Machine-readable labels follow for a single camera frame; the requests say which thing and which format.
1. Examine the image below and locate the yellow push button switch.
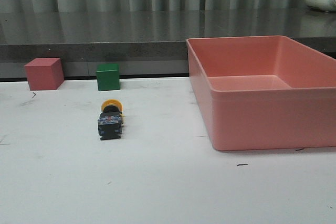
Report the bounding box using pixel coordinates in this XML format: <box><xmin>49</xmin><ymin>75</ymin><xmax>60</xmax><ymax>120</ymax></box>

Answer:
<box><xmin>98</xmin><ymin>99</ymin><xmax>123</xmax><ymax>141</ymax></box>

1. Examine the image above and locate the green cube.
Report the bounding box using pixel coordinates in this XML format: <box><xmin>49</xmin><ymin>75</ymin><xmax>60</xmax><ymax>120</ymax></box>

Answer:
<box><xmin>96</xmin><ymin>63</ymin><xmax>120</xmax><ymax>91</ymax></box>

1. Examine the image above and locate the grey stone counter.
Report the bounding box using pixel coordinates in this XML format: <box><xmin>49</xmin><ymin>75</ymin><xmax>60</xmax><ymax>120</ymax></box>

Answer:
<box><xmin>1</xmin><ymin>8</ymin><xmax>335</xmax><ymax>80</ymax></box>

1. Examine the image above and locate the pink plastic bin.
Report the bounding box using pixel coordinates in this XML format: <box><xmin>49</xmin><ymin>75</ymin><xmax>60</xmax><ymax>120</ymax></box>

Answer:
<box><xmin>186</xmin><ymin>36</ymin><xmax>335</xmax><ymax>151</ymax></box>

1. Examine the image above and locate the pink cube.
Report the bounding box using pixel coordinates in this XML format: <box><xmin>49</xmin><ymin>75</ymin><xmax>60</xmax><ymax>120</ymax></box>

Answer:
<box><xmin>24</xmin><ymin>58</ymin><xmax>64</xmax><ymax>91</ymax></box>

